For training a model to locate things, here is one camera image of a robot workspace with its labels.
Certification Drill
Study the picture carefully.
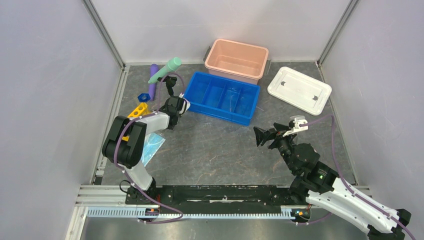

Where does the pink plastic bin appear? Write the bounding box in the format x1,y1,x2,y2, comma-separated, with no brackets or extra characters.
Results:
204,38,269,85

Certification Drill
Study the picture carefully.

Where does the blue funnel with stem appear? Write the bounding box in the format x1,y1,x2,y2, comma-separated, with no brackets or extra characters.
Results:
137,93,151,103

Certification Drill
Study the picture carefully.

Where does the blue divided plastic tray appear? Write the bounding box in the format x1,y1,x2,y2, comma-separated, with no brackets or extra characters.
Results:
184,71,261,126

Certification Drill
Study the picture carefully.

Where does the blue face mask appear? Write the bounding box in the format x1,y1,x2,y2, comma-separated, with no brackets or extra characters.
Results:
140,133,165,167

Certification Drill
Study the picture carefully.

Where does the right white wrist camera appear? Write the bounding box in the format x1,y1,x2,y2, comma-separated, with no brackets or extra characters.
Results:
282,115,309,137

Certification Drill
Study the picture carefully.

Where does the green foam cylinder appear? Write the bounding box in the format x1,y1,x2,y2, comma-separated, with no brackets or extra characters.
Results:
148,57,182,84

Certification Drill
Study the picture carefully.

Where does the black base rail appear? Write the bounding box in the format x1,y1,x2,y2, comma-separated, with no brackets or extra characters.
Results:
124,185,312,218

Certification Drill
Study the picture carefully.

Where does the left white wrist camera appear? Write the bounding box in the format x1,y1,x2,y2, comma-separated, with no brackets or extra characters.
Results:
179,93,191,115

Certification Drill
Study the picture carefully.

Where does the purple cable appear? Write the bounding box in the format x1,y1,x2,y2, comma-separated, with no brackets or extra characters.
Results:
294,114,417,240
113,73,186,225

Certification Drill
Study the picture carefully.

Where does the yellow test tube rack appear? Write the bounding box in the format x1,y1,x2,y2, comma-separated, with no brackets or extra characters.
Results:
120,102,150,143

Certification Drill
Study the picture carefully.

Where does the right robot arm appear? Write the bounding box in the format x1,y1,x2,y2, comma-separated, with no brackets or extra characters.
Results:
257,121,415,240

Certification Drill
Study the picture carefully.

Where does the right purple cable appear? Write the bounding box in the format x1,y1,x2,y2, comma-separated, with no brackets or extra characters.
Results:
294,114,417,240

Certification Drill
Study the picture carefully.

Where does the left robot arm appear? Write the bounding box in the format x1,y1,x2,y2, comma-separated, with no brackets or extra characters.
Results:
102,112,281,204

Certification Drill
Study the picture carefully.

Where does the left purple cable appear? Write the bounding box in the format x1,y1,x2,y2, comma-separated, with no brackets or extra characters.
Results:
113,73,186,225

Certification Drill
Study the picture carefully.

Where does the purple foam cylinder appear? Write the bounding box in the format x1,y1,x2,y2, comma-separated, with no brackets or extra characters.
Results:
148,63,160,102

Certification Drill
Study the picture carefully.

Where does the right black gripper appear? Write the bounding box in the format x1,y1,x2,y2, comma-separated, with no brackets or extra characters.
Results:
252,122,297,175

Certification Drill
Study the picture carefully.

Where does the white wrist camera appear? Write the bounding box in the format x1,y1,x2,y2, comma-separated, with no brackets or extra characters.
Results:
179,93,191,115
282,115,309,137

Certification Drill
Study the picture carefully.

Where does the white plastic lid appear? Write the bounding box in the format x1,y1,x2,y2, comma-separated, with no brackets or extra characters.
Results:
267,66,332,116

